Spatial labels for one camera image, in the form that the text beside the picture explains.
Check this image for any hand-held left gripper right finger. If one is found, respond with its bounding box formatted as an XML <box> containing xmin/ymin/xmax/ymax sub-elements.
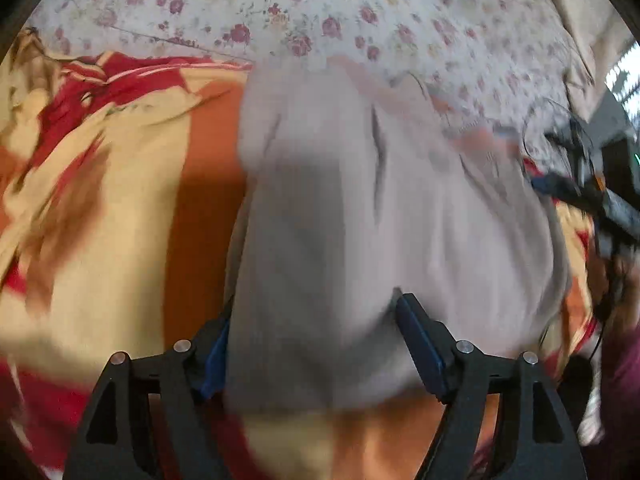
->
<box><xmin>396</xmin><ymin>293</ymin><xmax>589</xmax><ymax>480</ymax></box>

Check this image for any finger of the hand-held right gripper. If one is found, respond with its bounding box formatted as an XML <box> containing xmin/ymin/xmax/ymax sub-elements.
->
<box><xmin>545</xmin><ymin>130</ymin><xmax>595</xmax><ymax>181</ymax></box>
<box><xmin>531</xmin><ymin>172</ymin><xmax>607</xmax><ymax>210</ymax></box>

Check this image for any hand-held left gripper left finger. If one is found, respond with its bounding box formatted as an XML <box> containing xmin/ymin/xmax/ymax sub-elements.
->
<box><xmin>65</xmin><ymin>304</ymin><xmax>234</xmax><ymax>480</ymax></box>

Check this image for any beige jacket with ribbed cuffs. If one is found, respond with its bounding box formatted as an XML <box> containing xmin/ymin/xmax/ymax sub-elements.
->
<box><xmin>225</xmin><ymin>55</ymin><xmax>574</xmax><ymax>412</ymax></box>

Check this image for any beige curtain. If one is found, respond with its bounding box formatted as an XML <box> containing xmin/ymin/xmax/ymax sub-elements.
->
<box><xmin>550</xmin><ymin>0</ymin><xmax>637</xmax><ymax>97</ymax></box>

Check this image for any orange yellow red printed blanket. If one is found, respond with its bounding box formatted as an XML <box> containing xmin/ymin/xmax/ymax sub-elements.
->
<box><xmin>0</xmin><ymin>27</ymin><xmax>607</xmax><ymax>480</ymax></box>

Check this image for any person's maroon clothing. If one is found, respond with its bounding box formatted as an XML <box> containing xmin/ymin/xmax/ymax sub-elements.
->
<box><xmin>600</xmin><ymin>330</ymin><xmax>640</xmax><ymax>480</ymax></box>

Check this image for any white floral bed sheet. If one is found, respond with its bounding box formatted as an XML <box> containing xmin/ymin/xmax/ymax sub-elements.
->
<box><xmin>25</xmin><ymin>0</ymin><xmax>597</xmax><ymax>161</ymax></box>

